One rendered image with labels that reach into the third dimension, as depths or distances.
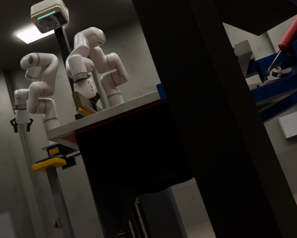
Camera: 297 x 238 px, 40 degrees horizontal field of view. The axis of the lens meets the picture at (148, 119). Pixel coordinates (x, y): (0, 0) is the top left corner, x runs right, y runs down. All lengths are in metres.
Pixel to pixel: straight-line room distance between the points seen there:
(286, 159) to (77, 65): 10.30
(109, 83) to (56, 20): 0.54
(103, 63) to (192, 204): 9.67
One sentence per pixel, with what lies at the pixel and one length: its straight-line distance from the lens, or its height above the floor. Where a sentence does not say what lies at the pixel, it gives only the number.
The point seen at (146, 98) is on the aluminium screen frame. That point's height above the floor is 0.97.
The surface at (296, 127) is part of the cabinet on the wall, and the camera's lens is 11.80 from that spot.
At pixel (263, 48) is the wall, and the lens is 12.60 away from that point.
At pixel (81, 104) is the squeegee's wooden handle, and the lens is 1.78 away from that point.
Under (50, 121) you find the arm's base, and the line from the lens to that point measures 2.61.
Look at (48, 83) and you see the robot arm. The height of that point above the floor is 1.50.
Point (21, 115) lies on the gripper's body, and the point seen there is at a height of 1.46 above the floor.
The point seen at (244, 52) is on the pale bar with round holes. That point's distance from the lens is 1.60.
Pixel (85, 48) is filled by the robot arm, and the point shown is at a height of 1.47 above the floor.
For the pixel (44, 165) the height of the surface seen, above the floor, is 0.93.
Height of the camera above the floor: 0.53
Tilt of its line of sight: 13 degrees up
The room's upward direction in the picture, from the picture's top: 19 degrees counter-clockwise
